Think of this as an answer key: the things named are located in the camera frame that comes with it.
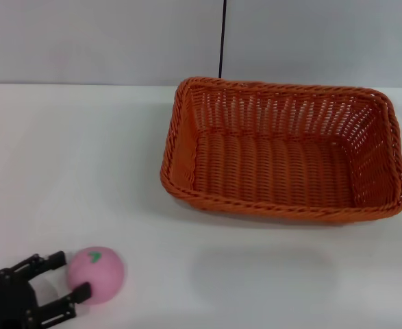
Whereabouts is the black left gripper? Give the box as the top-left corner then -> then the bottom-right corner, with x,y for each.
0,250 -> 93,329

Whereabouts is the pink peach toy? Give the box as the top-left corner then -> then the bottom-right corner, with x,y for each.
66,245 -> 126,306

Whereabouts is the orange woven plastic basket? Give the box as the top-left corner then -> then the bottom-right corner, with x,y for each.
159,76 -> 402,226

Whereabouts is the black vertical wall strip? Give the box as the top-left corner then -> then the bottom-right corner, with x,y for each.
217,0 -> 229,78

